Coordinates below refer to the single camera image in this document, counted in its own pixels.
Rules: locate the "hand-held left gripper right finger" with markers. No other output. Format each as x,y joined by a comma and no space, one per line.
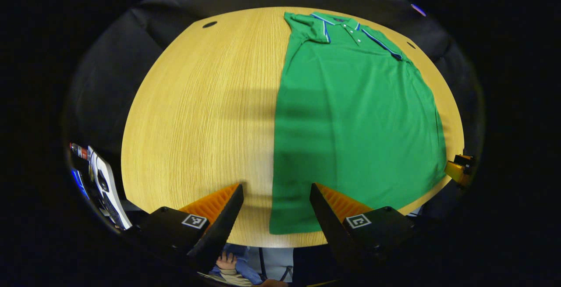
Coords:
331,230

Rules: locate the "green polo T-shirt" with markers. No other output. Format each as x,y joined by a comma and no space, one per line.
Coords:
350,125

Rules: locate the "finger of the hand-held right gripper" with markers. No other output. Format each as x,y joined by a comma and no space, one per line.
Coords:
458,171

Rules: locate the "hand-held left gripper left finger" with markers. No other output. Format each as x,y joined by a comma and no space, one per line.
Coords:
221,230

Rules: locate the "white and black device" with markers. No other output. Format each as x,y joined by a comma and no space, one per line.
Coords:
109,190

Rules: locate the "black backdrop cloth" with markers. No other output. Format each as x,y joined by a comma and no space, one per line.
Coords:
109,68

